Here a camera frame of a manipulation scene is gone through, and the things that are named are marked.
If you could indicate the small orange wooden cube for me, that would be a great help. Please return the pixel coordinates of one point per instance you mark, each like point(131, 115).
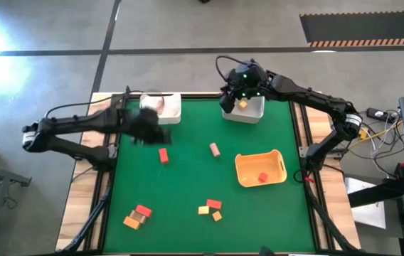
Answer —
point(217, 215)

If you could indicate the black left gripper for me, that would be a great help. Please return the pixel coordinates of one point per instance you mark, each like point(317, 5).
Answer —
point(148, 128)

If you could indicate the black power strip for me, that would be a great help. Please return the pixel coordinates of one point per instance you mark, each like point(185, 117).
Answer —
point(378, 113)

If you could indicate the red rectangular wooden block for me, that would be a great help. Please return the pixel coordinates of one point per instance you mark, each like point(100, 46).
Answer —
point(143, 210)
point(213, 204)
point(163, 155)

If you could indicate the yellow rectangular wooden block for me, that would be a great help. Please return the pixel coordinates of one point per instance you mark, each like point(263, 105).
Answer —
point(203, 210)

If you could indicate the black aluminium table frame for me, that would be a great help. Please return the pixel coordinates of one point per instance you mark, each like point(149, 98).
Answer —
point(100, 227)

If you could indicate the black desk foot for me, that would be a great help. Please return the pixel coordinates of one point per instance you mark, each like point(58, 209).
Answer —
point(380, 193)

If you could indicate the natural wooden cylinder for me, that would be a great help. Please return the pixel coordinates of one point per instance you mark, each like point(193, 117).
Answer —
point(215, 149)

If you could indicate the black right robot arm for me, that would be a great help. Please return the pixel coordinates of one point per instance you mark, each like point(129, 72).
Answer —
point(312, 97)

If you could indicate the small yellow wooden cube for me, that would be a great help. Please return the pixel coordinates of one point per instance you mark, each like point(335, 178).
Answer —
point(243, 104)

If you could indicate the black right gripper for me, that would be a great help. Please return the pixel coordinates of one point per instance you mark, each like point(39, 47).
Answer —
point(246, 81)

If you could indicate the black yellow striped floor mat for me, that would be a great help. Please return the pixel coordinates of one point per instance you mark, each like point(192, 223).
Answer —
point(365, 26)

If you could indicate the brown wooden block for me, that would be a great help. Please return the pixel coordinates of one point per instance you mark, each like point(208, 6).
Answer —
point(138, 216)

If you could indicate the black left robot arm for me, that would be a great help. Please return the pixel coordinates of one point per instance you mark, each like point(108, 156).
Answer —
point(74, 124)

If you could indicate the orange plastic bin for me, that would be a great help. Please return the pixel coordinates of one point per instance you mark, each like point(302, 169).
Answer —
point(252, 167)

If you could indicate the small red wooden cube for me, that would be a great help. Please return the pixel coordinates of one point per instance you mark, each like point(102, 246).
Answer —
point(262, 176)

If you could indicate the white paper sheet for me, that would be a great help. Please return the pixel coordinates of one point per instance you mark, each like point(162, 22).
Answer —
point(365, 209)

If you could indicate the white plastic bin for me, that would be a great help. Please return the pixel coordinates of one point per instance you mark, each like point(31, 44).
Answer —
point(173, 117)
point(248, 115)

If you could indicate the orange rectangular wooden block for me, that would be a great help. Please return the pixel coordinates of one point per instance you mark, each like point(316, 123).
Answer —
point(131, 223)

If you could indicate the green table mat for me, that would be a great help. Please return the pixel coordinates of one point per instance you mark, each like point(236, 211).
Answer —
point(187, 185)

